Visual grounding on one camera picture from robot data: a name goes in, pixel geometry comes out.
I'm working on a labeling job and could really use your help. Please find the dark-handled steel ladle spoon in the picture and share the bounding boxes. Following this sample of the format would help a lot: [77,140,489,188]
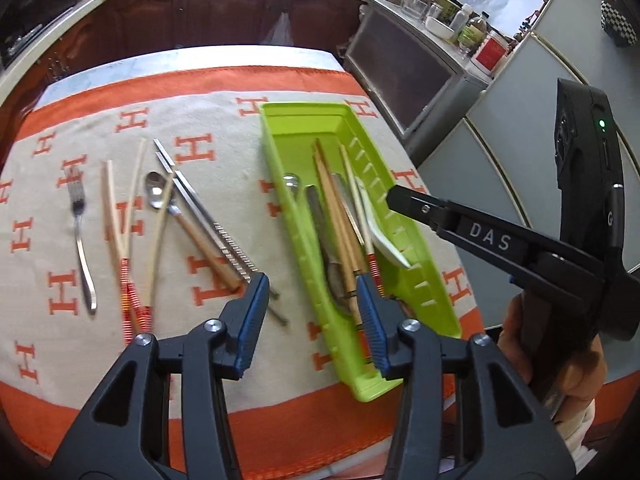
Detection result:
[305,185,352,316]

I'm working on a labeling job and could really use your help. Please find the white ceramic spoon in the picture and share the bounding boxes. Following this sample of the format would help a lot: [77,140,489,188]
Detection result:
[358,188,411,269]

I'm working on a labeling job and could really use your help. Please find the brown wooden chopstick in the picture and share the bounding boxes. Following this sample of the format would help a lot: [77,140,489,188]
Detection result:
[312,140,362,330]
[320,155,367,274]

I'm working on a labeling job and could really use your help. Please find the steel chopstick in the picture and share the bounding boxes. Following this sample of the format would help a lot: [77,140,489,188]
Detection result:
[154,150,291,328]
[153,139,258,273]

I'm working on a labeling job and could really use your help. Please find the beige red-striped chopstick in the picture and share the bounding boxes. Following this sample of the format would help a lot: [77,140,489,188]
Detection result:
[102,159,134,344]
[121,138,152,334]

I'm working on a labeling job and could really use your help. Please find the large steel spoon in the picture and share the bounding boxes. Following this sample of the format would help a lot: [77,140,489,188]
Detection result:
[283,174,300,200]

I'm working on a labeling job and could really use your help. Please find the steel fork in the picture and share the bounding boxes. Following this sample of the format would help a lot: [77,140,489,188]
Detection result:
[64,165,98,315]

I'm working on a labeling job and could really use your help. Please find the wooden-handled small spoon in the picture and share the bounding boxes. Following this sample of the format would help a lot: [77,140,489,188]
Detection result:
[144,171,242,292]

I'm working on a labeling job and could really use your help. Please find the dark wooden kitchen cabinets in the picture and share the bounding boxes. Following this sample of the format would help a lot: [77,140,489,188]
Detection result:
[1,0,363,155]

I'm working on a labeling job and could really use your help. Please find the right hand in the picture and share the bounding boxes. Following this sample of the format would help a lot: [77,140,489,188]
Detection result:
[497,292,609,424]

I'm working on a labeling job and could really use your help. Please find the green plastic utensil tray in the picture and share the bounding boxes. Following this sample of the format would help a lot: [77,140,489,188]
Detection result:
[260,103,461,402]

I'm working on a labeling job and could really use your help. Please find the grey metal cabinet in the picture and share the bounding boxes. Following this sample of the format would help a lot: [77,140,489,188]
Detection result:
[345,0,491,166]

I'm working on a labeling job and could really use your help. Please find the beige orange H-pattern cloth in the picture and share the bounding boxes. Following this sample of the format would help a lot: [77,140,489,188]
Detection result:
[1,65,508,479]

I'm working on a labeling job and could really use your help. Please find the red label jar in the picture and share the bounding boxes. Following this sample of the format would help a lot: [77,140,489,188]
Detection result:
[471,30,509,76]

